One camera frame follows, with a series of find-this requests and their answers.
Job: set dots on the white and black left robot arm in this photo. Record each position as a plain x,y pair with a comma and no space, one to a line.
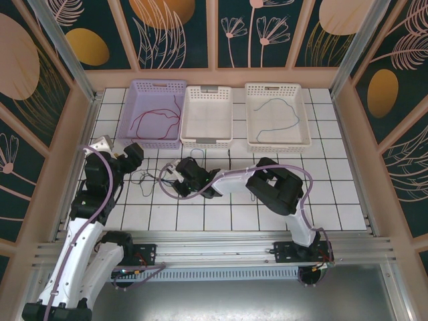
88,237

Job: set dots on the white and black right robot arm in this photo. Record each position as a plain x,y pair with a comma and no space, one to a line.
230,182

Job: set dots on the purple perforated plastic basket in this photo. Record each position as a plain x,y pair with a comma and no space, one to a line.
154,100

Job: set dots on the wide white perforated basket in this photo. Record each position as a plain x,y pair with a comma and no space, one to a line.
274,117

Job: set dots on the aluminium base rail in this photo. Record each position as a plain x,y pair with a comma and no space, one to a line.
214,249

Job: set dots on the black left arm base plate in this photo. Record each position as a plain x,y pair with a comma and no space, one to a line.
147,254

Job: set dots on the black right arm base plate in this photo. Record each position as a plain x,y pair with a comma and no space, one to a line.
284,252

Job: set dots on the aluminium frame post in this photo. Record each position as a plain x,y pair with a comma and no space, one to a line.
359,50
67,50

